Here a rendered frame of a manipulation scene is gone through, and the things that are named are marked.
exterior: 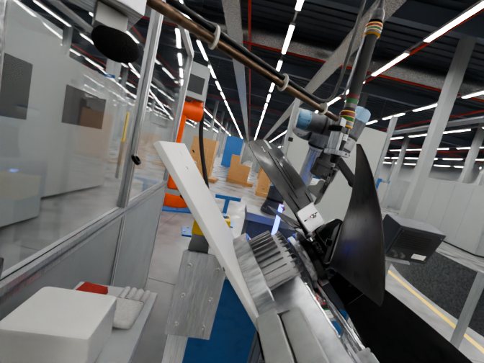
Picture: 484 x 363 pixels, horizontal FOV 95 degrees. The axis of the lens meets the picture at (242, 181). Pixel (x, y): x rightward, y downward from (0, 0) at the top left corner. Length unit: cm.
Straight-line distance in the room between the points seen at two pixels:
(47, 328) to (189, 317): 26
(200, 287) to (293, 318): 23
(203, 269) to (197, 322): 13
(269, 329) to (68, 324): 40
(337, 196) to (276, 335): 253
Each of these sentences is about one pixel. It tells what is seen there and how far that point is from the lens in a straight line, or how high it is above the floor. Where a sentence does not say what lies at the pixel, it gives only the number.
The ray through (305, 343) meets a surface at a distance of 36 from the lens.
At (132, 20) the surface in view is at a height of 149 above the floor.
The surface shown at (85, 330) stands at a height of 97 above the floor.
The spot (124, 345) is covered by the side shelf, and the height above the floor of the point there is 86.
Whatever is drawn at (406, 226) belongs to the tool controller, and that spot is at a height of 123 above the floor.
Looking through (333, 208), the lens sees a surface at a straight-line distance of 286.
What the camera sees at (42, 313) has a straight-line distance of 65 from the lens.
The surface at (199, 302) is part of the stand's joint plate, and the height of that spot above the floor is 104.
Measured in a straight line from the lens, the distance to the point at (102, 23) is 33.
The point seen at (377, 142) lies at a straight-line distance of 303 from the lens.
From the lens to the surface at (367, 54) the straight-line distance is 78.
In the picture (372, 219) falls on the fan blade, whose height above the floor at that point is 133.
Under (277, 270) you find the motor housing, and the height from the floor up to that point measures 114.
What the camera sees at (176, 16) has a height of 153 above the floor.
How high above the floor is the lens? 138
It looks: 7 degrees down
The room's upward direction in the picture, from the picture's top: 14 degrees clockwise
